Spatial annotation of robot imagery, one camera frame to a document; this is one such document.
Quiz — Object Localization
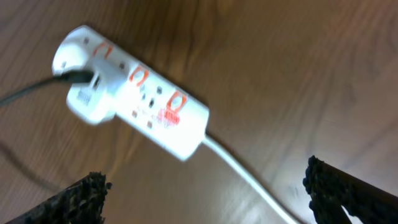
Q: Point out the black charger cable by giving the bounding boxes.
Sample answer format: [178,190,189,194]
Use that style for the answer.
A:
[0,70,94,194]

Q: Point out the white power strip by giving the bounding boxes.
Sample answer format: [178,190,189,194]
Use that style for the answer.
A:
[52,26,210,161]

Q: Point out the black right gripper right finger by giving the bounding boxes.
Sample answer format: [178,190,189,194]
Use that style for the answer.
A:
[303,156,397,224]

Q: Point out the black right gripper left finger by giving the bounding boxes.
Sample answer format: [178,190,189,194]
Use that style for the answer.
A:
[7,172,112,224]

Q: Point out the white power strip cord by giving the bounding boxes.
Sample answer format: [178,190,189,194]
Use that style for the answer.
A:
[201,135,302,224]

